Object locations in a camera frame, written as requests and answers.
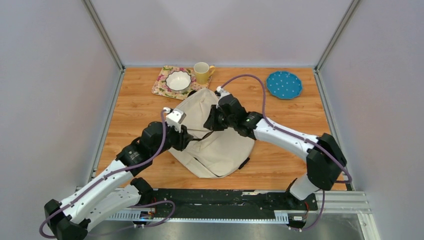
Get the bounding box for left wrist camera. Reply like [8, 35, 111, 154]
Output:
[163, 107, 187, 133]

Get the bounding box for blue polka dot plate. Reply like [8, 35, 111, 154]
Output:
[265, 70, 303, 100]

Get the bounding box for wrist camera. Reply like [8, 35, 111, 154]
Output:
[214, 86, 232, 106]
[163, 107, 187, 133]

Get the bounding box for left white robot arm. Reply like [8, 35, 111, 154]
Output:
[39, 121, 194, 240]

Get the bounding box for floral square tray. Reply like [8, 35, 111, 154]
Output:
[151, 65, 212, 100]

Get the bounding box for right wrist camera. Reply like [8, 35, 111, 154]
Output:
[214, 86, 232, 106]

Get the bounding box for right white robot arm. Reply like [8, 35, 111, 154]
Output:
[203, 94, 347, 210]

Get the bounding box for yellow ceramic mug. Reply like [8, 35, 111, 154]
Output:
[193, 62, 216, 85]

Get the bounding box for white bowl with dark rim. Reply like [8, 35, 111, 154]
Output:
[165, 71, 192, 94]

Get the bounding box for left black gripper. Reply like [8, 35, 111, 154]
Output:
[151, 121, 195, 158]

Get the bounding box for beige canvas backpack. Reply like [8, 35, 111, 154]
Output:
[168, 88, 255, 179]

